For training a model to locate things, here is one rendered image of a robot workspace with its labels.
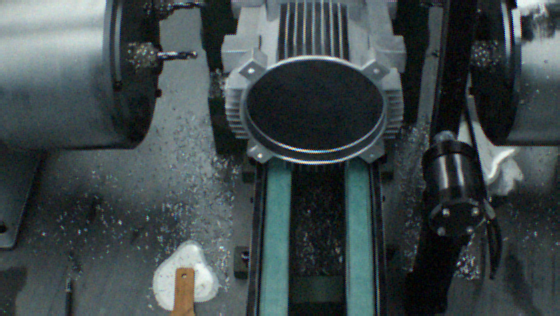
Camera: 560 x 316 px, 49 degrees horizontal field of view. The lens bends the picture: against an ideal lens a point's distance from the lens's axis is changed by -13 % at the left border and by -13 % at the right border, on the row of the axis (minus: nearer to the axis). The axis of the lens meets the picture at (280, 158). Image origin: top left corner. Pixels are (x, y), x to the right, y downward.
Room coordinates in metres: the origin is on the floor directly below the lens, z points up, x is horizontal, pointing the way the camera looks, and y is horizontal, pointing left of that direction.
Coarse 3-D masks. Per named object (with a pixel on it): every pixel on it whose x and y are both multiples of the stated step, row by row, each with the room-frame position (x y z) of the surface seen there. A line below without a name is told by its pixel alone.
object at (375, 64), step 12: (252, 48) 0.55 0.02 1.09; (372, 48) 0.54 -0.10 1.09; (240, 60) 0.54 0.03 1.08; (252, 60) 0.53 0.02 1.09; (264, 60) 0.54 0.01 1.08; (360, 60) 0.53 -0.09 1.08; (372, 60) 0.52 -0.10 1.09; (384, 60) 0.53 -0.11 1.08; (240, 72) 0.53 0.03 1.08; (252, 72) 0.53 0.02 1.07; (372, 72) 0.52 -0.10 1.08; (384, 72) 0.52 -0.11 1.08; (252, 144) 0.54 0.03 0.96; (252, 156) 0.53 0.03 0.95; (264, 156) 0.53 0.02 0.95; (360, 156) 0.52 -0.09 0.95; (372, 156) 0.52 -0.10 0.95
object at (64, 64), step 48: (0, 0) 0.61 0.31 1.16; (48, 0) 0.60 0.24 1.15; (96, 0) 0.59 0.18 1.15; (144, 0) 0.68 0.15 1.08; (0, 48) 0.56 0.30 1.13; (48, 48) 0.55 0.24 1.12; (96, 48) 0.54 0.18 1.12; (144, 48) 0.59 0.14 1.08; (0, 96) 0.53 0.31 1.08; (48, 96) 0.53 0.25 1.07; (96, 96) 0.52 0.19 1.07; (144, 96) 0.60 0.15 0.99; (48, 144) 0.54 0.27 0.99; (96, 144) 0.53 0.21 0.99
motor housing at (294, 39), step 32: (256, 32) 0.61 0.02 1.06; (288, 32) 0.56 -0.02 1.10; (320, 32) 0.56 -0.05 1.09; (352, 32) 0.57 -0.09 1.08; (384, 32) 0.60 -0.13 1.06; (288, 64) 0.68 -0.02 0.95; (320, 64) 0.69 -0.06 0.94; (352, 64) 0.52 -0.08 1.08; (256, 96) 0.59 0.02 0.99; (288, 96) 0.62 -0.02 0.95; (320, 96) 0.63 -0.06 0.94; (352, 96) 0.61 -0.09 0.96; (384, 96) 0.52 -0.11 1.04; (256, 128) 0.54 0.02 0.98; (288, 128) 0.57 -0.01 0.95; (320, 128) 0.57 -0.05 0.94; (352, 128) 0.56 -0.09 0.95; (384, 128) 0.51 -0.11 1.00; (288, 160) 0.53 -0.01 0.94; (320, 160) 0.53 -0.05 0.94
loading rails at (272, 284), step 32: (256, 160) 0.54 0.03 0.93; (352, 160) 0.54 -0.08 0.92; (384, 160) 0.62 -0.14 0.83; (256, 192) 0.50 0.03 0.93; (288, 192) 0.50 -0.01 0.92; (352, 192) 0.49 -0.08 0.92; (256, 224) 0.45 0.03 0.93; (288, 224) 0.46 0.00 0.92; (352, 224) 0.45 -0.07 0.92; (256, 256) 0.41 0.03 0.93; (288, 256) 0.41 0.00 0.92; (352, 256) 0.41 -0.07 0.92; (384, 256) 0.39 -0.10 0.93; (256, 288) 0.37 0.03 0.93; (288, 288) 0.37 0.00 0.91; (320, 288) 0.41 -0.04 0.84; (352, 288) 0.36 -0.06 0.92; (384, 288) 0.35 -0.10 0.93
